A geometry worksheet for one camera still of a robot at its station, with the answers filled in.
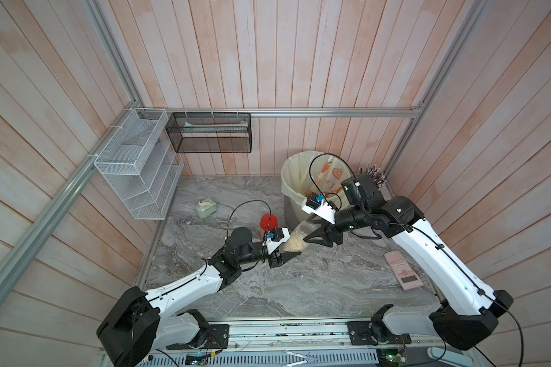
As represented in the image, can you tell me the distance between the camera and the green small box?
101cm

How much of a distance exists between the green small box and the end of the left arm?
447 mm

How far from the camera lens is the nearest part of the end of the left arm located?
0.60 meters
